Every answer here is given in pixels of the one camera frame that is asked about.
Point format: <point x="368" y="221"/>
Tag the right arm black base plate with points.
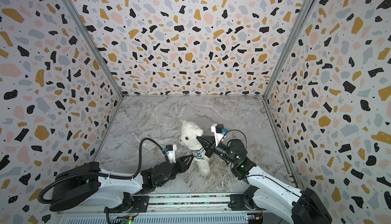
<point x="242" y="202"/>

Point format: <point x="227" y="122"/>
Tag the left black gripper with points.
<point x="185" y="167"/>

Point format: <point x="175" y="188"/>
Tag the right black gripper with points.
<point x="212" y="147"/>

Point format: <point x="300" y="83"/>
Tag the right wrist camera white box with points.
<point x="219" y="132"/>

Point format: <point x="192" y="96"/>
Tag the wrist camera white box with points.
<point x="219" y="132"/>
<point x="170" y="151"/>

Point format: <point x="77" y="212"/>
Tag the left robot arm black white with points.
<point x="91" y="185"/>

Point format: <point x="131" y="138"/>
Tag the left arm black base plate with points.
<point x="139" y="204"/>

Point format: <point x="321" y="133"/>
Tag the blue white striped knit sweater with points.
<point x="198" y="154"/>

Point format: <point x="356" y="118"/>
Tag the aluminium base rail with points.
<point x="197" y="208"/>

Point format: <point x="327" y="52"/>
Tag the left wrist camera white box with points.
<point x="170" y="151"/>

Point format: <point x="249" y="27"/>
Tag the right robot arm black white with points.
<point x="291" y="204"/>

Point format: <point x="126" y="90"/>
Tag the white fluffy teddy bear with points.
<point x="189" y="132"/>

